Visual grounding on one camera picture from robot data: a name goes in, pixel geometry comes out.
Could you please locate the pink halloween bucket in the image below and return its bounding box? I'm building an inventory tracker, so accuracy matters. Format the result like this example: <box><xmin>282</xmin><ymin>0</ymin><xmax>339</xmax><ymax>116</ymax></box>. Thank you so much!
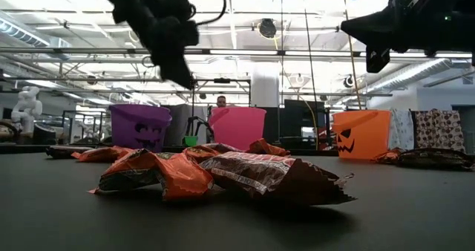
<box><xmin>208</xmin><ymin>106</ymin><xmax>268</xmax><ymax>152</ymax></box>

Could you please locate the yellow orange hanging cord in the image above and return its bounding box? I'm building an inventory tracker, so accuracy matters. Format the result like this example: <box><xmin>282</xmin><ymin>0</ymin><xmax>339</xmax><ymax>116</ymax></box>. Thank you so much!
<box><xmin>340</xmin><ymin>0</ymin><xmax>364</xmax><ymax>111</ymax></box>

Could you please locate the black monitor screen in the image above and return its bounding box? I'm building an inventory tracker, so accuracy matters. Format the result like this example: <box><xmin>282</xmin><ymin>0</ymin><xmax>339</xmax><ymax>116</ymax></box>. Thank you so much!
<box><xmin>284</xmin><ymin>99</ymin><xmax>327</xmax><ymax>150</ymax></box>

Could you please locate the white cylinder column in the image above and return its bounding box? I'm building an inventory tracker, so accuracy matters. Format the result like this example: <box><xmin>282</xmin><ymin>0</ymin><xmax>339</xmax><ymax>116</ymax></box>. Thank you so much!
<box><xmin>251</xmin><ymin>76</ymin><xmax>281</xmax><ymax>108</ymax></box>

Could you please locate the grey fabric panel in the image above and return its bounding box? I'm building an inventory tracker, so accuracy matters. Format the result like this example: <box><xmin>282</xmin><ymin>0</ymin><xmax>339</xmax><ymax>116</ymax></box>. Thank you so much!
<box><xmin>163</xmin><ymin>102</ymin><xmax>209</xmax><ymax>146</ymax></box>

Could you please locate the brown patterned hanging cloth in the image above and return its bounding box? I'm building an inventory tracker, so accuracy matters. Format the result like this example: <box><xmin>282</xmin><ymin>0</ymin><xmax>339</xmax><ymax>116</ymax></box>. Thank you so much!
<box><xmin>413</xmin><ymin>109</ymin><xmax>467</xmax><ymax>154</ymax></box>

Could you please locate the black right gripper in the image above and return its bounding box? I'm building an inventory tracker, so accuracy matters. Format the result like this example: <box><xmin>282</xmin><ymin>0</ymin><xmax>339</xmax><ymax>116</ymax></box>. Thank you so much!
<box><xmin>341</xmin><ymin>5</ymin><xmax>475</xmax><ymax>74</ymax></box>

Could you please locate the silver ventilation duct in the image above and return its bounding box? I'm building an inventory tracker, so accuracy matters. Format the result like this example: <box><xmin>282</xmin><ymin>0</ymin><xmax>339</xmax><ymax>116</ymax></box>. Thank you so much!
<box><xmin>365</xmin><ymin>57</ymin><xmax>459</xmax><ymax>94</ymax></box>

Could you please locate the black gantry frame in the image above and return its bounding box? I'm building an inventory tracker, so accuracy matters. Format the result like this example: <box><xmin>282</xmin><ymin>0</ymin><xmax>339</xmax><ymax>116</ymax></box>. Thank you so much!
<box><xmin>191</xmin><ymin>77</ymin><xmax>252</xmax><ymax>108</ymax></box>

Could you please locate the white patterned hanging cloth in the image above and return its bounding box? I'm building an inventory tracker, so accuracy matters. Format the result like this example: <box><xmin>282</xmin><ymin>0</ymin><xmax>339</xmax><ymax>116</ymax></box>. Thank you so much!
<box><xmin>388</xmin><ymin>108</ymin><xmax>416</xmax><ymax>151</ymax></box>

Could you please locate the long ceiling light bar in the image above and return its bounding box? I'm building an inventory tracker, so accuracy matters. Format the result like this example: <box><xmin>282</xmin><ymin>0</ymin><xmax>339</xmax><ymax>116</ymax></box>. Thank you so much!
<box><xmin>0</xmin><ymin>47</ymin><xmax>475</xmax><ymax>59</ymax></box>

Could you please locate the purple halloween bucket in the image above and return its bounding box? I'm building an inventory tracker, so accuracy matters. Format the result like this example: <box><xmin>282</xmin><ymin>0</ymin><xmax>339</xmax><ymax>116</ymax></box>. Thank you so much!
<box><xmin>108</xmin><ymin>102</ymin><xmax>173</xmax><ymax>154</ymax></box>

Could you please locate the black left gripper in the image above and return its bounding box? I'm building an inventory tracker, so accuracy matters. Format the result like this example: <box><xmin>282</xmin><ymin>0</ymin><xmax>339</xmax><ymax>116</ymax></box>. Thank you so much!
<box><xmin>128</xmin><ymin>9</ymin><xmax>200</xmax><ymax>91</ymax></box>

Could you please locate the brown chocolate bar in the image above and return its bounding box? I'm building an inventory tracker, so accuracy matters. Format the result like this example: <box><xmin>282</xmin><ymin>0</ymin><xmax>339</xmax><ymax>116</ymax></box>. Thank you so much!
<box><xmin>45</xmin><ymin>144</ymin><xmax>94</xmax><ymax>160</ymax></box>
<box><xmin>209</xmin><ymin>151</ymin><xmax>358</xmax><ymax>207</ymax></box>
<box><xmin>202</xmin><ymin>142</ymin><xmax>245</xmax><ymax>154</ymax></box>
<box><xmin>396</xmin><ymin>147</ymin><xmax>475</xmax><ymax>172</ymax></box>

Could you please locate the orange jack-o-lantern bucket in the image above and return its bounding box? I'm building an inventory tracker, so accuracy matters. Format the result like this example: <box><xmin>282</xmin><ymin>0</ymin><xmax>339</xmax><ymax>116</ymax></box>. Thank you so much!
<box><xmin>331</xmin><ymin>109</ymin><xmax>392</xmax><ymax>160</ymax></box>

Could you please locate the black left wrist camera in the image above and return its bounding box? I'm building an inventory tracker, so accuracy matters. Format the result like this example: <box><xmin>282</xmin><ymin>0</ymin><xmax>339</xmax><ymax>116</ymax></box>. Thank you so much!
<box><xmin>142</xmin><ymin>0</ymin><xmax>197</xmax><ymax>22</ymax></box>

